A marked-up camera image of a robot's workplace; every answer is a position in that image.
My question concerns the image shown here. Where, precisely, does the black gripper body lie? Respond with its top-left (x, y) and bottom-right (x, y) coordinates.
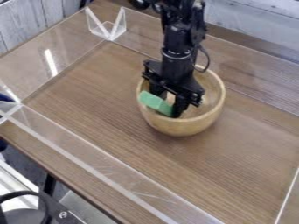
top-left (141, 59), bottom-right (205, 106)

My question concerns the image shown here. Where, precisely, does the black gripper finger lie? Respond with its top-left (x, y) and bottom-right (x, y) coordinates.
top-left (172, 94), bottom-right (190, 118)
top-left (149, 83), bottom-right (166, 99)

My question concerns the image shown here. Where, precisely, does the green rectangular block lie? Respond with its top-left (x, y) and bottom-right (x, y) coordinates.
top-left (137, 91), bottom-right (173, 117)

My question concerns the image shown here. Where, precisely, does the brown wooden bowl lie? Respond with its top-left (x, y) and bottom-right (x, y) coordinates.
top-left (136, 70), bottom-right (226, 137)

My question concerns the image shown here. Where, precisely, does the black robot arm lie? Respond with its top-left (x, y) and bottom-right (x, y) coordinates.
top-left (142, 0), bottom-right (206, 118)

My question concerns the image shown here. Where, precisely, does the black table leg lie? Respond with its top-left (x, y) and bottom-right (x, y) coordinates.
top-left (42, 174), bottom-right (56, 196)

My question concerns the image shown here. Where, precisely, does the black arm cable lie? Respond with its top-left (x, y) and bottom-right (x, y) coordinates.
top-left (190, 43), bottom-right (210, 74)

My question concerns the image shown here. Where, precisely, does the clear acrylic corner bracket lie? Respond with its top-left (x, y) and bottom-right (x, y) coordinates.
top-left (84, 7), bottom-right (126, 41)

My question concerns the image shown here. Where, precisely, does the clear acrylic tray wall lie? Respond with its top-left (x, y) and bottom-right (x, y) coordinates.
top-left (0, 78), bottom-right (224, 224)

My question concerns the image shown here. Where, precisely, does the grey metal base plate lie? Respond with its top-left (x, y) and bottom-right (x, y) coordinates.
top-left (40, 194), bottom-right (86, 224)

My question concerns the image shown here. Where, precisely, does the black cable loop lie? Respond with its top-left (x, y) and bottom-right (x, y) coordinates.
top-left (0, 190), bottom-right (54, 224)

